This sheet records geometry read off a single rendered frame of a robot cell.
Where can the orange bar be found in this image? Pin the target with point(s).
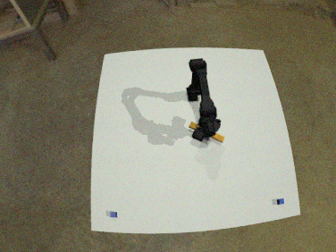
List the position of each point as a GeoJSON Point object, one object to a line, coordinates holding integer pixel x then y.
{"type": "Point", "coordinates": [216, 137]}

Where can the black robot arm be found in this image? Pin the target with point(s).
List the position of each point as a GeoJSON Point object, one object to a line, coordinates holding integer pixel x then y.
{"type": "Point", "coordinates": [199, 87]}

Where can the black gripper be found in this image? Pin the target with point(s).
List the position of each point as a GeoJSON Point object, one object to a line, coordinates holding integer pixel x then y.
{"type": "Point", "coordinates": [198, 133]}

